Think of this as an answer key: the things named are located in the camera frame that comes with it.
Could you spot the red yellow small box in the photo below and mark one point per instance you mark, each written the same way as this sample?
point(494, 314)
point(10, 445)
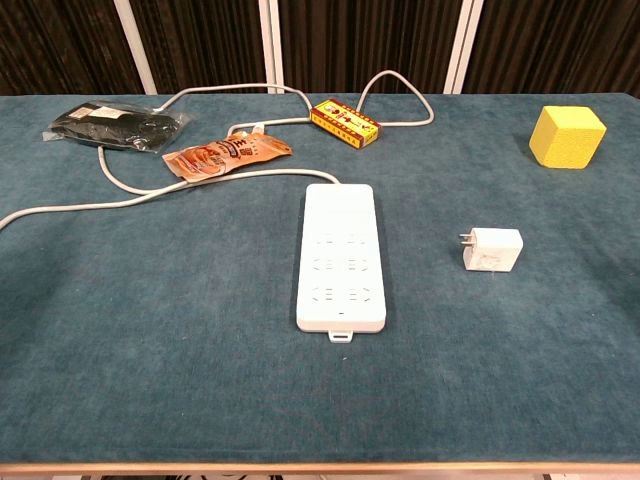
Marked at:
point(345, 122)

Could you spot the white power adapter plug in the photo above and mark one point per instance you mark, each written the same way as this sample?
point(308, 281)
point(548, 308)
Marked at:
point(495, 250)

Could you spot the yellow foam cube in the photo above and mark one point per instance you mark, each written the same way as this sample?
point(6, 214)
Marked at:
point(565, 140)

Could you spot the white partition post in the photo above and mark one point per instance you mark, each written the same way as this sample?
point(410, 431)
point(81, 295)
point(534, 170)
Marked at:
point(271, 45)
point(462, 45)
point(135, 45)

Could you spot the teal velvet tablecloth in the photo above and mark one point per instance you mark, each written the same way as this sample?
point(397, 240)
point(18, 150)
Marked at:
point(150, 325)

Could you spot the orange snack pouch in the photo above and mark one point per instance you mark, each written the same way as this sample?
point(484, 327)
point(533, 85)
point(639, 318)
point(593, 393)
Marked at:
point(225, 155)

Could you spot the white power strip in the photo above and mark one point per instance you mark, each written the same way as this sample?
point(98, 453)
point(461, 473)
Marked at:
point(340, 225)

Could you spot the black item in clear bag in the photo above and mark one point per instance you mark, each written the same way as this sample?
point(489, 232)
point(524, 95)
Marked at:
point(110, 127)

